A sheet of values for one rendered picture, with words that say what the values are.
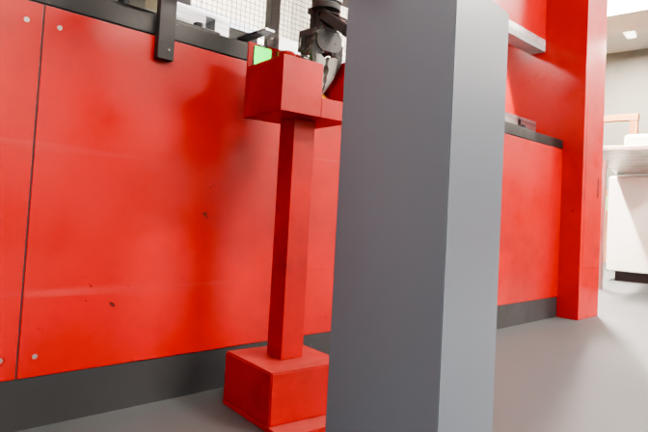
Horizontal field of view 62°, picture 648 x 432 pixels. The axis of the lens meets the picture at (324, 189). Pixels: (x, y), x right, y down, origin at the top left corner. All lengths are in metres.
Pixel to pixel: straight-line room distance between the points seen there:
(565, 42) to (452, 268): 2.44
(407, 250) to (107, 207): 0.72
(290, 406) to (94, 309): 0.46
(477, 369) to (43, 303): 0.83
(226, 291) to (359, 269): 0.67
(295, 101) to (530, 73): 2.10
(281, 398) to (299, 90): 0.64
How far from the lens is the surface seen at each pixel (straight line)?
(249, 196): 1.42
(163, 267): 1.31
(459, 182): 0.74
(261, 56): 1.33
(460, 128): 0.74
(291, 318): 1.25
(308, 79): 1.21
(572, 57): 3.05
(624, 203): 5.31
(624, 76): 10.67
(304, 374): 1.21
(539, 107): 3.06
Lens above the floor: 0.45
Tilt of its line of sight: 2 degrees up
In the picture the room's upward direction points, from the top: 3 degrees clockwise
